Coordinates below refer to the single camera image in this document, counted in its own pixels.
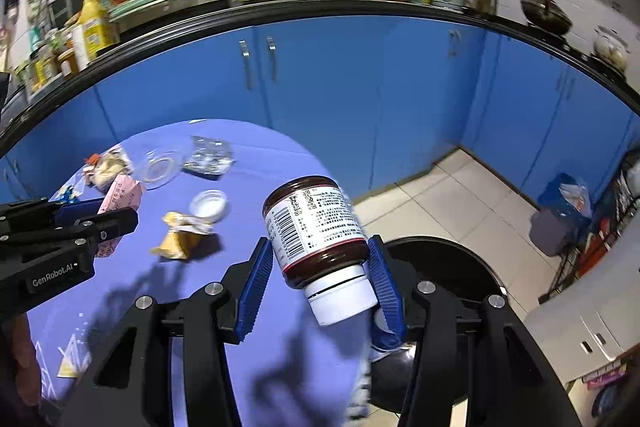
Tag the orange snack packet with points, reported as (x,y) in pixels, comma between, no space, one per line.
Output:
(107,167)

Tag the pink paper packet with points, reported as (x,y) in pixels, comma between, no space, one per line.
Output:
(120,197)

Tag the black storage rack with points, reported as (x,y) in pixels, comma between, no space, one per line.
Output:
(627,202)

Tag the brown jar with white cap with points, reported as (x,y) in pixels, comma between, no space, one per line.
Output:
(315,232)

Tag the blue plastic bag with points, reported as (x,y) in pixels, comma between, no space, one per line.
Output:
(555,194)

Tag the purple printed tablecloth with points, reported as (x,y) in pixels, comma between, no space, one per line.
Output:
(260,157)

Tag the black wok with lid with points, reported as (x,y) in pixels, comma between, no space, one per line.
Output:
(545,14)

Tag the white ceramic pot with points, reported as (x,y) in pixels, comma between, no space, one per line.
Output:
(610,49)

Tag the crumpled clear wrapper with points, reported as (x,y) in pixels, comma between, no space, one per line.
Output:
(207,157)

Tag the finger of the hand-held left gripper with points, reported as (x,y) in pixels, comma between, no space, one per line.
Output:
(115,224)
(80,212)

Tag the white appliance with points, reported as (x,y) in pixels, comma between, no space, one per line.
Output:
(590,312)

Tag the blue kitchen cabinet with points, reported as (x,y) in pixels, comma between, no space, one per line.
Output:
(350,107)

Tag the clear plastic lid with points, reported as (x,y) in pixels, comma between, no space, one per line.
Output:
(150,179)

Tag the yellow detergent bottle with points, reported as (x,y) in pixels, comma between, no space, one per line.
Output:
(95,32)

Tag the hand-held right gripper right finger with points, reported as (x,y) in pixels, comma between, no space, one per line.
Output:
(387,302)

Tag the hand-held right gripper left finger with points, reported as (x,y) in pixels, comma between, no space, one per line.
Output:
(252,294)

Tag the yellow crumpled wrapper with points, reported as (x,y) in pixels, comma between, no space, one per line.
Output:
(180,242)

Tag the grey small bin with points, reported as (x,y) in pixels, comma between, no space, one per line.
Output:
(547,232)

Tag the white round lid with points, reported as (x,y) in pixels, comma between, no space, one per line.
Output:
(207,207)

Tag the black round bin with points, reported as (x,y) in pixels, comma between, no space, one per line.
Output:
(440,257)

